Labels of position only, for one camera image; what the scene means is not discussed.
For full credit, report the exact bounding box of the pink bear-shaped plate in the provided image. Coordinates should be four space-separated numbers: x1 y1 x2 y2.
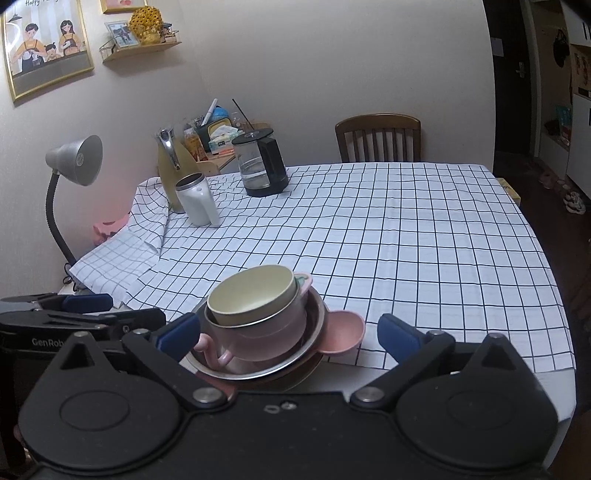
222 311 365 396

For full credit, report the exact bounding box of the pink steel-lined handled bowl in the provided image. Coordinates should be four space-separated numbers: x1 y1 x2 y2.
193 273 312 371

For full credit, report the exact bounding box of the cream round bowl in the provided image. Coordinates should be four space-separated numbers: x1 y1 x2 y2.
207 265 297 326

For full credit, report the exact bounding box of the large stainless steel bowl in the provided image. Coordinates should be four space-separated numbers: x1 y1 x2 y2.
182 287 328 383

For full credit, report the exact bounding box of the checkered white tablecloth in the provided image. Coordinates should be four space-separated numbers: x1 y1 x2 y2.
72 163 575 373

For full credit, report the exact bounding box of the grey desk lamp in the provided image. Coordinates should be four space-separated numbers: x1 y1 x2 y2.
44 134 105 269

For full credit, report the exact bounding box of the black glass electric kettle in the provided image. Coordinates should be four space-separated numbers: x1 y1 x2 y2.
232 128 288 198

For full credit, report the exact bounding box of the wooden desk organizer box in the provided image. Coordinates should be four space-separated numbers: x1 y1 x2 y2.
181 98 270 176

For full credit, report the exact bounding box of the pair of shoes on floor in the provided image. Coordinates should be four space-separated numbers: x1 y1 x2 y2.
563 191 586 215

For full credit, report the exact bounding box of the wooden chair at far end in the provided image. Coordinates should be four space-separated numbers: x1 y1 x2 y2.
335 113 422 163

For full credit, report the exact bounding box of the framed family cartoon poster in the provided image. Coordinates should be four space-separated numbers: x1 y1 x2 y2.
1 0 94 102

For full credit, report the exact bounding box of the yellow flower ornament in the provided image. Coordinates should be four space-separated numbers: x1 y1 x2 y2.
128 6 163 45

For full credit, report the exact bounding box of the wooden wall shelf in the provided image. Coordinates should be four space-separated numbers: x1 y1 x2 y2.
99 41 181 63

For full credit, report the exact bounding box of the small photo frame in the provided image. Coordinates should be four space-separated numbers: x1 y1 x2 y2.
105 20 140 49

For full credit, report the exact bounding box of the white cabinet wall unit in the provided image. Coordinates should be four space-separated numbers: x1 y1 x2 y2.
522 1 590 195

